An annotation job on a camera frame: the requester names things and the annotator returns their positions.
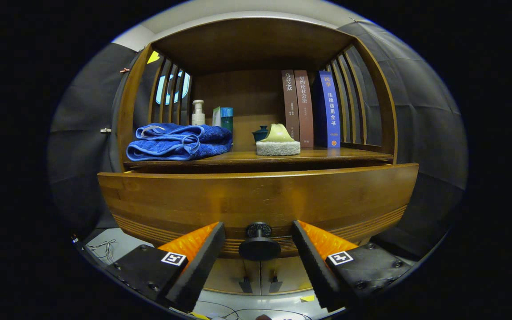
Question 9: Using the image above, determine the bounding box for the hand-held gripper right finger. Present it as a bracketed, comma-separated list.
[292, 220, 412, 314]

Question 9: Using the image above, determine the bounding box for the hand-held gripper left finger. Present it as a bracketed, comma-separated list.
[105, 221, 226, 314]

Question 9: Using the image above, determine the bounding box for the black drawer knob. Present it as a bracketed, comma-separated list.
[238, 221, 281, 262]

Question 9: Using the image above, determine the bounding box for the wooden cabinet door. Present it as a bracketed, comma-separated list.
[203, 258, 261, 295]
[260, 258, 314, 294]

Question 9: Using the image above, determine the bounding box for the wooden countertop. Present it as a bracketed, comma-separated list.
[124, 147, 394, 168]

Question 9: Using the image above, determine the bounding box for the brown wooden cabinet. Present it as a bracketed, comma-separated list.
[113, 17, 399, 296]

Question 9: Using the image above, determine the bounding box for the folded blue towel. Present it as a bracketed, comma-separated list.
[126, 123, 233, 161]

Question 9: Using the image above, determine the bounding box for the white pump bottle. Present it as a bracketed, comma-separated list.
[192, 100, 206, 126]

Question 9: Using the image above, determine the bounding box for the teal bottle with blue cap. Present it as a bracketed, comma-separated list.
[220, 107, 234, 134]

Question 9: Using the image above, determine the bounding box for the reddish brown book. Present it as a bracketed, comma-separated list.
[294, 70, 314, 148]

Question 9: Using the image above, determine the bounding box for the blue book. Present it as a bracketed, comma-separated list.
[317, 71, 341, 148]

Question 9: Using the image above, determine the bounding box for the dark brown book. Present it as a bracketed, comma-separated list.
[281, 70, 300, 142]

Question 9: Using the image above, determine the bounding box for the thin black floor cable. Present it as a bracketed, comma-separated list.
[194, 300, 312, 320]

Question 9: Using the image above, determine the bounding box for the thin grey cable tangle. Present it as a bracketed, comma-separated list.
[88, 239, 117, 264]

